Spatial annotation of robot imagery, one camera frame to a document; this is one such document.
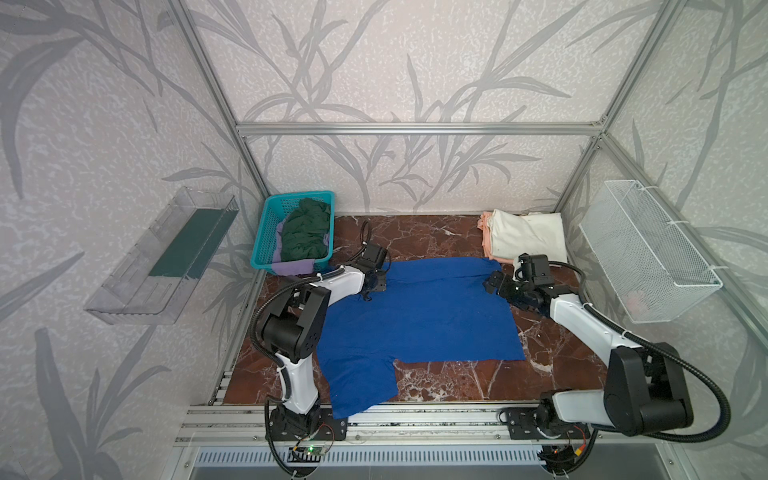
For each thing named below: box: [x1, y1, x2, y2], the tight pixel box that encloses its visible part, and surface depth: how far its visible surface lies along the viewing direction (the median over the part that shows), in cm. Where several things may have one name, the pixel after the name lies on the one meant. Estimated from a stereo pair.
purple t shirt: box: [272, 220, 330, 276], surface depth 96 cm
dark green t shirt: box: [281, 198, 330, 262], surface depth 108 cm
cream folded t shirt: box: [491, 210, 568, 276], surface depth 110 cm
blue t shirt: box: [317, 257, 526, 419], surface depth 93 cm
